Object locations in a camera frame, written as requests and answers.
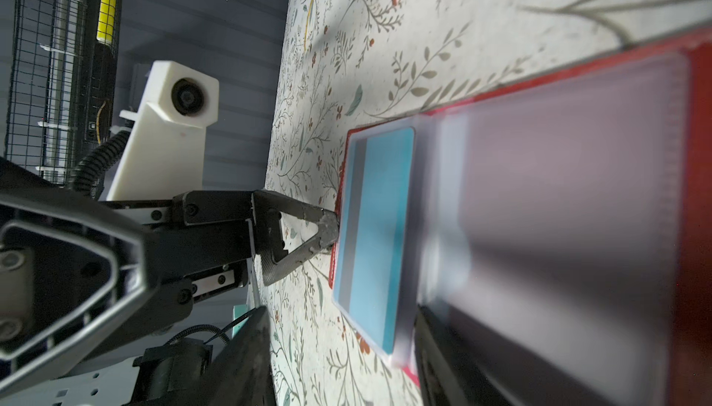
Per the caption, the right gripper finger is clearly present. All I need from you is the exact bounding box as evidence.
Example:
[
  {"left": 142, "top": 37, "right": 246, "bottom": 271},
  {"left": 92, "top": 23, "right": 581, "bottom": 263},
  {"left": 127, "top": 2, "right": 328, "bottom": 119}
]
[{"left": 415, "top": 306, "right": 501, "bottom": 405}]

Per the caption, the black wire wall basket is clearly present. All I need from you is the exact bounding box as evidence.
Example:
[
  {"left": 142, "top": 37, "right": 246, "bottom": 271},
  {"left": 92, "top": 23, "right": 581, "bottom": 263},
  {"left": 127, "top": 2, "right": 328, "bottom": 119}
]
[{"left": 3, "top": 0, "right": 122, "bottom": 187}]

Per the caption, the yellow tag on basket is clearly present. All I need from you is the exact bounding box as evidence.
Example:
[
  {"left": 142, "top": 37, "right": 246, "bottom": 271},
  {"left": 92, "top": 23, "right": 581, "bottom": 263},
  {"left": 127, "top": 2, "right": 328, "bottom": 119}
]
[{"left": 96, "top": 0, "right": 119, "bottom": 46}]

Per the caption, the left black corrugated cable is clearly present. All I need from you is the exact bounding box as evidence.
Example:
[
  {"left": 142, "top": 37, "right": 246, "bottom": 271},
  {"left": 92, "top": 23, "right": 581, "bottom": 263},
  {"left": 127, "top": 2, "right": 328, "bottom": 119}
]
[{"left": 70, "top": 129, "right": 132, "bottom": 196}]

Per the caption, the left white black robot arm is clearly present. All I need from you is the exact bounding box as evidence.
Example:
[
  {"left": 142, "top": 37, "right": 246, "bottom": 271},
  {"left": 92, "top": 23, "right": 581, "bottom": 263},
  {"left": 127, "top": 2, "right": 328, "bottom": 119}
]
[{"left": 1, "top": 161, "right": 339, "bottom": 405}]

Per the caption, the red card holder wallet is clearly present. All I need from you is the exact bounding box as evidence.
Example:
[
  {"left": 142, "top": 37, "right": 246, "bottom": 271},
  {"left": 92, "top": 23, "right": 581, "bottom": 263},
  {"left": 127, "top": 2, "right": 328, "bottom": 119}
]
[{"left": 336, "top": 27, "right": 711, "bottom": 405}]

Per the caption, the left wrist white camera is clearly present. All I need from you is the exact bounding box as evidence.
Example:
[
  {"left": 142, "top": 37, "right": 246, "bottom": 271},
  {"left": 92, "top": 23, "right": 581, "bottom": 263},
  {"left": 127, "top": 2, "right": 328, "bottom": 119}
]
[{"left": 107, "top": 60, "right": 220, "bottom": 201}]

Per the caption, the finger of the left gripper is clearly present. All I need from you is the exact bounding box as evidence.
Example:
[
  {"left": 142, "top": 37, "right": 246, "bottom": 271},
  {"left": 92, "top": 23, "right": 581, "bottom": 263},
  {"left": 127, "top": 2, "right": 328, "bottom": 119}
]
[{"left": 252, "top": 189, "right": 339, "bottom": 285}]

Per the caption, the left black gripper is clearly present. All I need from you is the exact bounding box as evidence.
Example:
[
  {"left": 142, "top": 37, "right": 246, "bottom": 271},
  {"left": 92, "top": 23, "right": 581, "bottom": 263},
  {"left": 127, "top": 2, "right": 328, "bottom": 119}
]
[{"left": 1, "top": 161, "right": 276, "bottom": 405}]

